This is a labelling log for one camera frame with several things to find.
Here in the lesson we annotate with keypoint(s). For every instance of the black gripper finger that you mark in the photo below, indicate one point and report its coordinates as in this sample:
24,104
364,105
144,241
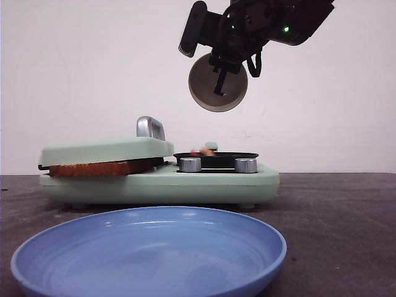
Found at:
220,82

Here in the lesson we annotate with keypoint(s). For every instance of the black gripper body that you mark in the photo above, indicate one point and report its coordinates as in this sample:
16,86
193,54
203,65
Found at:
235,36

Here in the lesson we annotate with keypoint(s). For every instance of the beige ribbed bowl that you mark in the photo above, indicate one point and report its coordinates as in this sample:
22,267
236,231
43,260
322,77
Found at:
202,80

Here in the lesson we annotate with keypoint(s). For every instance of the mint green sandwich maker lid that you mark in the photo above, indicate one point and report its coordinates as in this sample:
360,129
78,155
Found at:
149,142

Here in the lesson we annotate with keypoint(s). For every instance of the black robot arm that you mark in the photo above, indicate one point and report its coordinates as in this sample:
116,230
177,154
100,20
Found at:
296,21

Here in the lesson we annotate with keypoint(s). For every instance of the mint green breakfast maker base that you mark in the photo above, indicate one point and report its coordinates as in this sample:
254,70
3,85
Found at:
165,185

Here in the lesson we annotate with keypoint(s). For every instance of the black round frying pan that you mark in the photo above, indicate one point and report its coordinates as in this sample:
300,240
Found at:
223,160

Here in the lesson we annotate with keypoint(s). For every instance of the silver right control knob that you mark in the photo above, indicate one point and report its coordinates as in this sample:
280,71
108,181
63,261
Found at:
245,165

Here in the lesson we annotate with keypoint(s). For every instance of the silver control knob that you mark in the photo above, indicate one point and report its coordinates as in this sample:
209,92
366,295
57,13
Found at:
190,165
245,165

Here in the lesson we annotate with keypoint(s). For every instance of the silver left control knob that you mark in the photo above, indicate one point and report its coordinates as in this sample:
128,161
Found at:
190,165

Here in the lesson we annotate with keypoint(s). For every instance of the blue plastic plate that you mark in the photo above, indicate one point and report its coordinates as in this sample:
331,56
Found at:
151,251

